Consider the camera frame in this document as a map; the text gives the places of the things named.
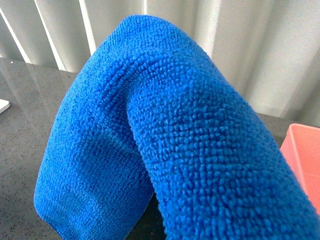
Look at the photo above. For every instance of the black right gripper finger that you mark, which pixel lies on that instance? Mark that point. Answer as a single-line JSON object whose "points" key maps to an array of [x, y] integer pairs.
{"points": [[150, 225]]}

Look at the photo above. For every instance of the blue microfiber cloth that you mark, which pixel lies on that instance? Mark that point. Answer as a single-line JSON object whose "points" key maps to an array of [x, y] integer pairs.
{"points": [[150, 114]]}

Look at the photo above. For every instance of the pink plastic box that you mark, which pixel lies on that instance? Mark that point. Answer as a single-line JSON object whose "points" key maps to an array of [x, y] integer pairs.
{"points": [[301, 149]]}

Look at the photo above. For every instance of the white rack base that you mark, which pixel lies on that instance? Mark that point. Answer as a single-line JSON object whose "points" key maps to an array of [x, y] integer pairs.
{"points": [[4, 105]]}

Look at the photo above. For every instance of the white curtain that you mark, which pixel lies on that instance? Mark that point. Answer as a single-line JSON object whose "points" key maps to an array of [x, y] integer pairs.
{"points": [[269, 50]]}

